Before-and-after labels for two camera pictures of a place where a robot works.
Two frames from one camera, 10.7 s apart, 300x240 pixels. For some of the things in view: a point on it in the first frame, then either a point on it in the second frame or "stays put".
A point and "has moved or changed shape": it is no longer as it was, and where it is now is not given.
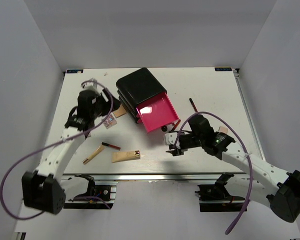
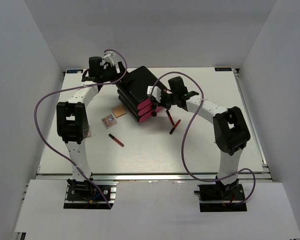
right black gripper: (177, 152) -> (158, 104)
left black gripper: (107, 103) -> (122, 70)
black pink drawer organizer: (145, 100) has moved or changed shape
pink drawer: (157, 112) has moved or changed shape
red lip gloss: (111, 146) -> (116, 140)
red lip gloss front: (176, 125) stays put
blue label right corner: (223, 69) stays put
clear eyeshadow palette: (110, 122) stays put
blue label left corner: (74, 71) stays put
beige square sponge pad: (120, 112) stays put
